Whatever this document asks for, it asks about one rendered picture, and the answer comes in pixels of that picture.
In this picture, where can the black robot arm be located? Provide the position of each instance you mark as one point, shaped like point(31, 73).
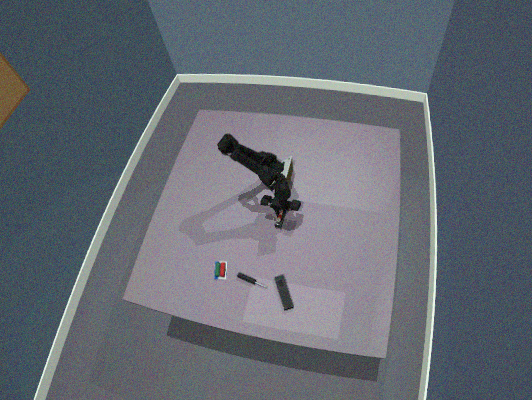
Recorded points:
point(264, 164)

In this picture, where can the black screwdriver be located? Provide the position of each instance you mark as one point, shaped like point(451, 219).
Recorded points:
point(248, 279)

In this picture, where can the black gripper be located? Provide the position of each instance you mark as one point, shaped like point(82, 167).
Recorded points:
point(294, 205)

